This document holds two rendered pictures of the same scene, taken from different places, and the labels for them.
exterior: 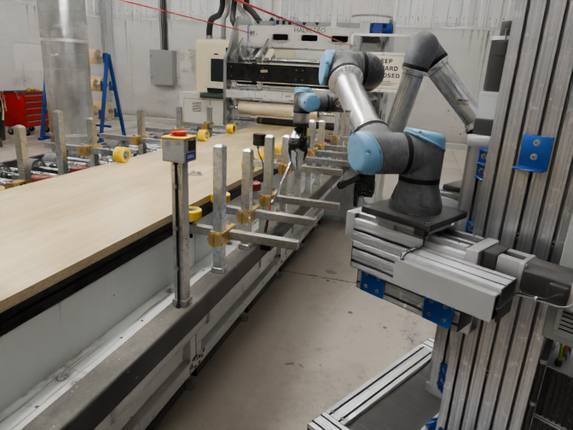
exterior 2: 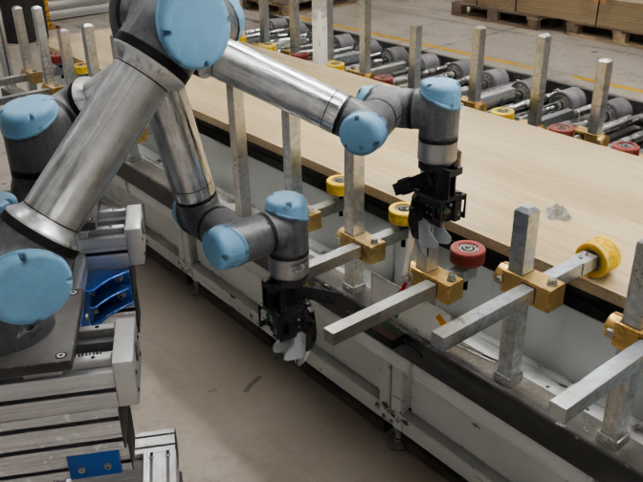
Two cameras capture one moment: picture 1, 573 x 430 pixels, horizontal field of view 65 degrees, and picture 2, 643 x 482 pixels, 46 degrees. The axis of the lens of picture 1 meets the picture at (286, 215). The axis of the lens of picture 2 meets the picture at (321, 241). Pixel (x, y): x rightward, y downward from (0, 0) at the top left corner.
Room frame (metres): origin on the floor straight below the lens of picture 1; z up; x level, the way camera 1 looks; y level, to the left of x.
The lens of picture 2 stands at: (2.65, -1.29, 1.72)
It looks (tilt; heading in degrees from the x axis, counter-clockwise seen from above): 27 degrees down; 125
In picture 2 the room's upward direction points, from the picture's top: 1 degrees counter-clockwise
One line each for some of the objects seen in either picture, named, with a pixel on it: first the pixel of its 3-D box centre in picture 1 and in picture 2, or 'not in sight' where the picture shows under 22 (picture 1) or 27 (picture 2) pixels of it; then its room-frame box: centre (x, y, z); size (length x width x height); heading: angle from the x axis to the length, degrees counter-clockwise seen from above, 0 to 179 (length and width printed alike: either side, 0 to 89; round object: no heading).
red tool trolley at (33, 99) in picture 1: (26, 112); not in sight; (8.77, 5.09, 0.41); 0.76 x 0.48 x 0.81; 172
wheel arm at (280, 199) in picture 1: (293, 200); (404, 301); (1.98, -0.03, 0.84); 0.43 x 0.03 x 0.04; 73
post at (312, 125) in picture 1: (309, 159); not in sight; (2.70, -0.12, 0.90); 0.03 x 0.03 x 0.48; 73
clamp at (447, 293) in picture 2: (268, 198); (433, 280); (2.00, 0.09, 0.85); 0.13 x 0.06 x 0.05; 163
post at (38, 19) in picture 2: not in sight; (46, 63); (-0.18, 0.74, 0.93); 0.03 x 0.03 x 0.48; 73
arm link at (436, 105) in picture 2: (302, 100); (437, 110); (2.05, -0.04, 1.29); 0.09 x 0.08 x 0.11; 14
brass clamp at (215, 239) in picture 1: (222, 234); (299, 214); (1.52, 0.23, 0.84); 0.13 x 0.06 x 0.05; 163
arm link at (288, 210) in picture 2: not in sight; (285, 225); (1.90, -0.32, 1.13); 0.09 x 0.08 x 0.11; 73
